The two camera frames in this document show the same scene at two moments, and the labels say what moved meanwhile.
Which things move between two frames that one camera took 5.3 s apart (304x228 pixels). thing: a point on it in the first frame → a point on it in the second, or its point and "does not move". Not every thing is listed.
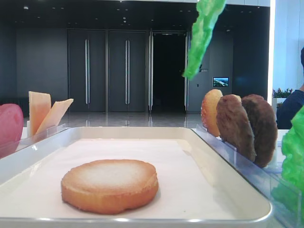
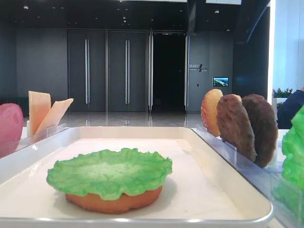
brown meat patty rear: [265, 128] does not move
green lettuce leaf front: [209, 12] → [111, 174]
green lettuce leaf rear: [289, 189] does not move
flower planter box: [279, 97] does not move
